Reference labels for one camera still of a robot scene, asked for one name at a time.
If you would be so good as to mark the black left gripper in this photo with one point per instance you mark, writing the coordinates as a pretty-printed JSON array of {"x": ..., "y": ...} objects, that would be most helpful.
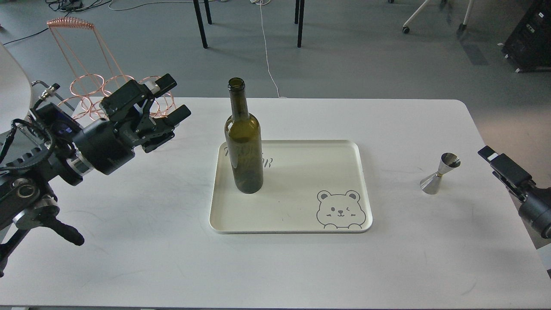
[{"x": 107, "y": 144}]

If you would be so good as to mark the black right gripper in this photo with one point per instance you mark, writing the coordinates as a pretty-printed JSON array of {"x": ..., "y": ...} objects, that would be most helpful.
[{"x": 536, "y": 202}]

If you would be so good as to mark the steel double jigger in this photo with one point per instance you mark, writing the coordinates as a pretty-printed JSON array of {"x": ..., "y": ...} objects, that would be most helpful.
[{"x": 431, "y": 184}]

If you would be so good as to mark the dark green wine bottle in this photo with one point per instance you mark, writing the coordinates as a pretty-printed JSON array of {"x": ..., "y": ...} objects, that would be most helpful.
[{"x": 242, "y": 131}]

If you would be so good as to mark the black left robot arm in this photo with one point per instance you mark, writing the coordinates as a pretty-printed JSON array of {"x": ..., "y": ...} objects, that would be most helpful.
[{"x": 52, "y": 144}]

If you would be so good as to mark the black equipment case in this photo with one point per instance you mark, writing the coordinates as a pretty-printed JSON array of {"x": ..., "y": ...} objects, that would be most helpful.
[{"x": 528, "y": 47}]

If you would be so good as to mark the white round side table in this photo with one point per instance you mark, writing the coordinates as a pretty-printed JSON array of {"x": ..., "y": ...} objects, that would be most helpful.
[{"x": 16, "y": 92}]

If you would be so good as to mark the white chair base with casters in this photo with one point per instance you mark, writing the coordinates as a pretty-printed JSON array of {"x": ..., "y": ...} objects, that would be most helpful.
[{"x": 430, "y": 14}]

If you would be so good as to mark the cream tray with bear print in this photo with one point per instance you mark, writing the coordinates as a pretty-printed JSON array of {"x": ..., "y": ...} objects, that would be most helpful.
[{"x": 310, "y": 186}]

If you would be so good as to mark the copper wire bottle rack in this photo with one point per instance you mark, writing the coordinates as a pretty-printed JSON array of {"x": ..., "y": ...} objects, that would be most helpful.
[{"x": 97, "y": 73}]

